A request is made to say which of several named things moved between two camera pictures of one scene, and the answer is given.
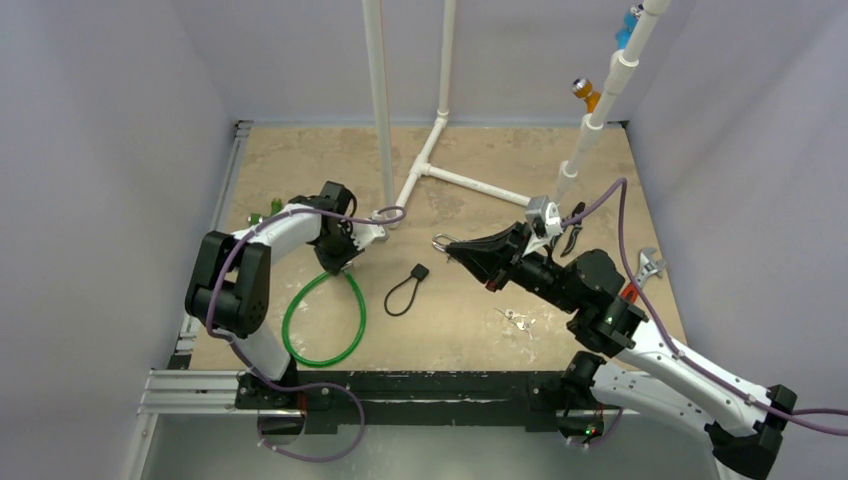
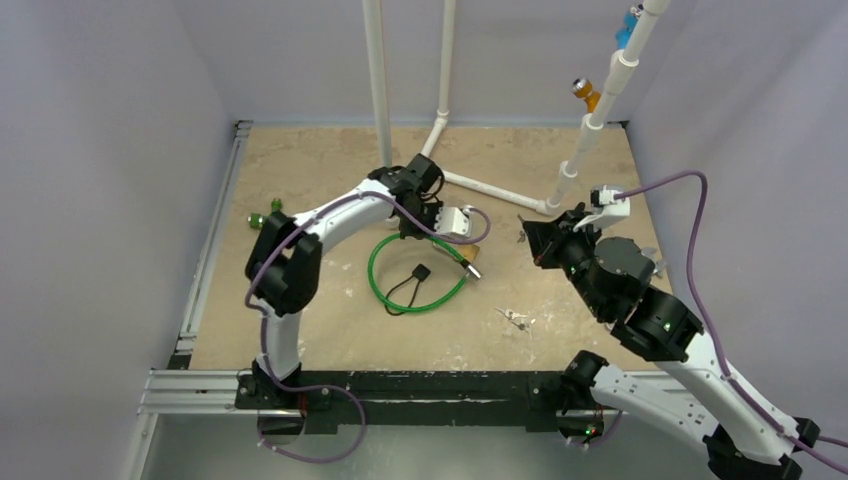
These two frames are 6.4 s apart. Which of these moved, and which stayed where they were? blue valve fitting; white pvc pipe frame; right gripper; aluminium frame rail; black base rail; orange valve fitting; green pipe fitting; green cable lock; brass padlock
Moved: brass padlock; right gripper; green cable lock
Stayed: blue valve fitting; aluminium frame rail; black base rail; white pvc pipe frame; orange valve fitting; green pipe fitting
